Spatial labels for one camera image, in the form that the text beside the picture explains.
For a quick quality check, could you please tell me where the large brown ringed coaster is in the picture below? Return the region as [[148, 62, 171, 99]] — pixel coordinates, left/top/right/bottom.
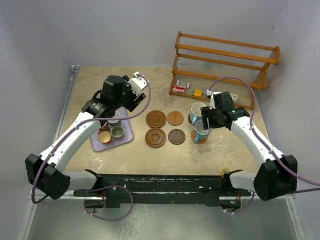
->
[[146, 110, 167, 128]]

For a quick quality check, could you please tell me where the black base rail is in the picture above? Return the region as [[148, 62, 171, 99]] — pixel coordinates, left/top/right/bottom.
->
[[74, 173, 251, 208]]

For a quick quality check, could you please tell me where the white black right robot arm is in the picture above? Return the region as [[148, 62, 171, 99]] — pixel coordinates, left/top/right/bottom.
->
[[201, 91, 298, 202]]

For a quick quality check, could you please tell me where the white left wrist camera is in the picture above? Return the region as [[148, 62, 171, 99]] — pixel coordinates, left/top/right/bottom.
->
[[128, 71, 150, 97]]

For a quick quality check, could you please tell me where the large blue mug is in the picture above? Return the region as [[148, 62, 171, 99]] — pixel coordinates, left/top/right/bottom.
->
[[194, 120, 212, 140]]

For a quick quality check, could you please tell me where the yellow small container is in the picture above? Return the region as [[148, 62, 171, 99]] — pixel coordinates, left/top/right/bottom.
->
[[194, 89, 203, 97]]

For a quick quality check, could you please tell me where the large brown grooved coaster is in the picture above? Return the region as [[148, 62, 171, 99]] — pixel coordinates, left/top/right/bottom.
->
[[145, 128, 167, 148]]

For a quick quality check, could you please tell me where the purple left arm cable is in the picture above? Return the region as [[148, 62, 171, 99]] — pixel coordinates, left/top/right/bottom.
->
[[29, 73, 152, 205]]

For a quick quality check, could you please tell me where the light orange wood coaster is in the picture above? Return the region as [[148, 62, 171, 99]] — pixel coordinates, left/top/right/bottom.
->
[[191, 130, 208, 145]]

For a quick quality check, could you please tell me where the teal blue cup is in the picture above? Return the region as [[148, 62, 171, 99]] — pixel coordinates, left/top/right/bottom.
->
[[108, 111, 122, 127]]

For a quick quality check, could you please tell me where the dark wood coaster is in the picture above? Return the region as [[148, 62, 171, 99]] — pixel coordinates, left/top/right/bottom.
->
[[188, 113, 198, 126]]

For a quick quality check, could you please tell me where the red white box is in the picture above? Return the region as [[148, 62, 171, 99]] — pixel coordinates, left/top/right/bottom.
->
[[172, 85, 186, 94]]

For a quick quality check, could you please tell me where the yellow tape roll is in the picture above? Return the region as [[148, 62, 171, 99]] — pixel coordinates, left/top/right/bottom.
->
[[220, 168, 231, 178]]

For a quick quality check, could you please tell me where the lavender plastic tray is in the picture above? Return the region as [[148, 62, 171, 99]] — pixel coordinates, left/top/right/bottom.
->
[[90, 120, 134, 152]]

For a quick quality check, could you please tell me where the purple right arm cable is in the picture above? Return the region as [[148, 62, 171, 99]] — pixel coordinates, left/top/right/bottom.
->
[[208, 76, 320, 216]]

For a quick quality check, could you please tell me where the red handled white cup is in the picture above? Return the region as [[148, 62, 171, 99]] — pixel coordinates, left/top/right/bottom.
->
[[98, 122, 110, 133]]

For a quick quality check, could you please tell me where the olive green cup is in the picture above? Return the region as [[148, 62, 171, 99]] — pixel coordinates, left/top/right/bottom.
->
[[110, 126, 125, 141]]

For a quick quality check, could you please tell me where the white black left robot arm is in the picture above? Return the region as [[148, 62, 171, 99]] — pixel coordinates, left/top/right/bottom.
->
[[25, 72, 151, 204]]

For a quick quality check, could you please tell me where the orange brown cup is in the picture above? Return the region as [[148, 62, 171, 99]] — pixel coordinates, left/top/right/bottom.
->
[[98, 131, 113, 145]]

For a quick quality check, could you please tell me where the light blue mug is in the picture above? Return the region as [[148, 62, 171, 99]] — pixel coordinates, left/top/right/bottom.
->
[[190, 102, 206, 126]]

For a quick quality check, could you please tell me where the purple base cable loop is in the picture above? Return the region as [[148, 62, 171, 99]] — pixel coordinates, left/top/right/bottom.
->
[[83, 184, 135, 222]]

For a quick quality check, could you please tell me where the green white box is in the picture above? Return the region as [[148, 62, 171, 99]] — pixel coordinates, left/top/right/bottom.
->
[[230, 93, 239, 103]]

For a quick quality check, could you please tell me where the wooden shelf rack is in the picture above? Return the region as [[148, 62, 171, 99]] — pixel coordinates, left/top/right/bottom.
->
[[169, 32, 281, 100]]

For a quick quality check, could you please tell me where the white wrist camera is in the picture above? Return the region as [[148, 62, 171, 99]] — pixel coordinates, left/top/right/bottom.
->
[[208, 90, 220, 110], [128, 71, 150, 97]]

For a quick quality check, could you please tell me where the dark walnut coaster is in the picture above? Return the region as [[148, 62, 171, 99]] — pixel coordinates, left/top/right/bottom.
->
[[168, 128, 186, 145]]

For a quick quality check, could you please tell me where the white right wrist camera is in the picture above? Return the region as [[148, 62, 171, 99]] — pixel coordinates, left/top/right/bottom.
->
[[208, 90, 220, 110]]

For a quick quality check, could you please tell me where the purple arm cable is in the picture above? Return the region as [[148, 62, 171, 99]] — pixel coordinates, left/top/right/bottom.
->
[[29, 73, 152, 205], [208, 76, 320, 216]]

